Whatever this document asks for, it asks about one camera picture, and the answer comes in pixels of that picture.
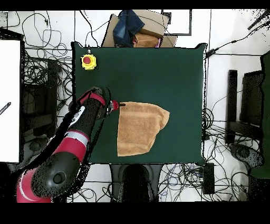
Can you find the black power strip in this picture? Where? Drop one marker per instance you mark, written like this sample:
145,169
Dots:
208,179

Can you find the black pedestal foot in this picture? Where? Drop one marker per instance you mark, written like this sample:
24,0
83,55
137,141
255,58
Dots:
34,145
242,153

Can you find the blue jeans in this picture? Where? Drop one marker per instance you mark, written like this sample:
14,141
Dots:
126,27

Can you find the black tripod leg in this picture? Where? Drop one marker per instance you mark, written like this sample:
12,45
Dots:
258,20

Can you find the folded orange towel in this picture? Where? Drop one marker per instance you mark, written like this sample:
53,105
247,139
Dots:
145,40

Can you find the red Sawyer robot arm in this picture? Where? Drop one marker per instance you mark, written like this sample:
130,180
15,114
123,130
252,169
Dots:
71,148

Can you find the yellow emergency stop button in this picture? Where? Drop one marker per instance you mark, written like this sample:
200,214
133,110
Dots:
88,62

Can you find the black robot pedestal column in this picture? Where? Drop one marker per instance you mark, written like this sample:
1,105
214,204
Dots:
136,183

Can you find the black striped rod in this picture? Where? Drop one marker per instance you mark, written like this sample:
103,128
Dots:
5,108

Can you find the dark green table cloth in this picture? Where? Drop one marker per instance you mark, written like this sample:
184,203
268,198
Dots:
266,105
168,84

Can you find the black stand base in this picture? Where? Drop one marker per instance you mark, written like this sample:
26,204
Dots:
51,84
232,95

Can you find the orange terry towel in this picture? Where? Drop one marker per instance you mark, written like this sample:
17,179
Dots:
139,129

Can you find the brown cardboard box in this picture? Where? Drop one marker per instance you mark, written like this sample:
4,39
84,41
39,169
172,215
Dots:
154,23

